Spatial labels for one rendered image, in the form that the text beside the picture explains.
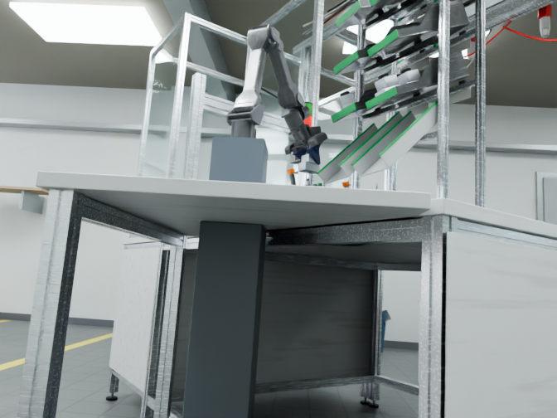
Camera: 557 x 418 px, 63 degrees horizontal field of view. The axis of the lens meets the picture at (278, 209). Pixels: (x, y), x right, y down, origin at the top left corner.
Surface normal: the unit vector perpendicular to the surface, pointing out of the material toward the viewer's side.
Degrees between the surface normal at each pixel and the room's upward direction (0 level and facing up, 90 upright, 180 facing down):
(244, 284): 90
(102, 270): 90
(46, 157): 90
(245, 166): 90
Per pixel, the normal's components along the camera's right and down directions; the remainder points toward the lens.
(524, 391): 0.56, -0.09
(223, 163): -0.04, -0.15
